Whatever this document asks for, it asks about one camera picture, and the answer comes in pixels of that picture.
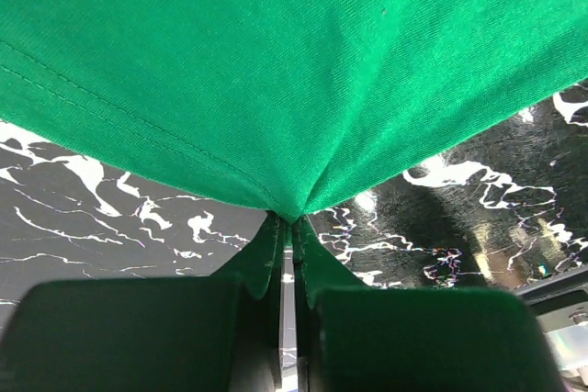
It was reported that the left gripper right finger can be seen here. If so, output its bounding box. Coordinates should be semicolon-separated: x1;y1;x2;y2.
291;218;565;391

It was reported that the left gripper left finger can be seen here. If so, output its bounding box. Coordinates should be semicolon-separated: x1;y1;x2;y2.
1;213;288;391

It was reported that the green t shirt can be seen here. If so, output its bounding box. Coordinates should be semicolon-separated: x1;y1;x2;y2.
1;0;587;220

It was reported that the aluminium frame rail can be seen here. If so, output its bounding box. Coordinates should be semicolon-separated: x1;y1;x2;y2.
514;265;587;391

